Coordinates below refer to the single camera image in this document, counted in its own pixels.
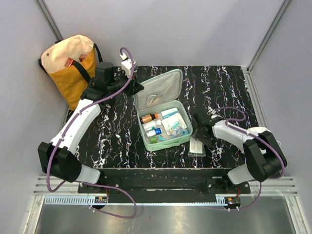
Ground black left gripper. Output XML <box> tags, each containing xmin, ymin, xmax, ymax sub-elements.
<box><xmin>108</xmin><ymin>69</ymin><xmax>144</xmax><ymax>98</ymax></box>

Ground clear bag white pads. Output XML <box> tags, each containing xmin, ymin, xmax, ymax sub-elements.
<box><xmin>188</xmin><ymin>137</ymin><xmax>206</xmax><ymax>157</ymax></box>

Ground teal plaster packet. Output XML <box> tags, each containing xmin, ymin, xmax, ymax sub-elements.
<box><xmin>168</xmin><ymin>122</ymin><xmax>189</xmax><ymax>138</ymax></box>

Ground white gauze pad packet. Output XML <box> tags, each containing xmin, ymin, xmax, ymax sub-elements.
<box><xmin>161</xmin><ymin>113</ymin><xmax>187</xmax><ymax>135</ymax></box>

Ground clear bag yellow items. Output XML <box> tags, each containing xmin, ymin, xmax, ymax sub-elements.
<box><xmin>146</xmin><ymin>94</ymin><xmax>166</xmax><ymax>106</ymax></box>

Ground mint green medicine case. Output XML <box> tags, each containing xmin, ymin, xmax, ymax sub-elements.
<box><xmin>134</xmin><ymin>69</ymin><xmax>193</xmax><ymax>152</ymax></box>

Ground blue mask packet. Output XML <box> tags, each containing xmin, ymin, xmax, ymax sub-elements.
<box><xmin>161</xmin><ymin>108</ymin><xmax>191</xmax><ymax>138</ymax></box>

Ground cyan sachet strip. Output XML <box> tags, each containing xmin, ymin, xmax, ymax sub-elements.
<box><xmin>158</xmin><ymin>136</ymin><xmax>166</xmax><ymax>141</ymax></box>

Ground brown bottle orange cap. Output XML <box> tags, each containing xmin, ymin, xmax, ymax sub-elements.
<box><xmin>139</xmin><ymin>113</ymin><xmax>158</xmax><ymax>124</ymax></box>

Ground small green box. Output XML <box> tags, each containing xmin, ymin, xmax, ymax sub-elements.
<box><xmin>150</xmin><ymin>136</ymin><xmax>158</xmax><ymax>144</ymax></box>

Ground white pill bottle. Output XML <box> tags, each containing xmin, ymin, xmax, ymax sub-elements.
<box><xmin>142</xmin><ymin>120</ymin><xmax>162</xmax><ymax>132</ymax></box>

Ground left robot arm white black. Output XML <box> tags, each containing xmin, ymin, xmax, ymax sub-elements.
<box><xmin>38</xmin><ymin>58</ymin><xmax>144</xmax><ymax>193</ymax></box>

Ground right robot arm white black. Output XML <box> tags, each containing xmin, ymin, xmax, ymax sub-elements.
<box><xmin>193</xmin><ymin>114</ymin><xmax>288</xmax><ymax>193</ymax></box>

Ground orange tote bag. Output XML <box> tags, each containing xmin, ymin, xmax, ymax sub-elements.
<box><xmin>38</xmin><ymin>35</ymin><xmax>103</xmax><ymax>111</ymax></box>

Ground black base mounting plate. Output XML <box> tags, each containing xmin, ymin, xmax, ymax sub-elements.
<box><xmin>77</xmin><ymin>167</ymin><xmax>252</xmax><ymax>203</ymax></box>

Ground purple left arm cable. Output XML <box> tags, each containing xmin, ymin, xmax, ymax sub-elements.
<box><xmin>46</xmin><ymin>47</ymin><xmax>137</xmax><ymax>219</ymax></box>

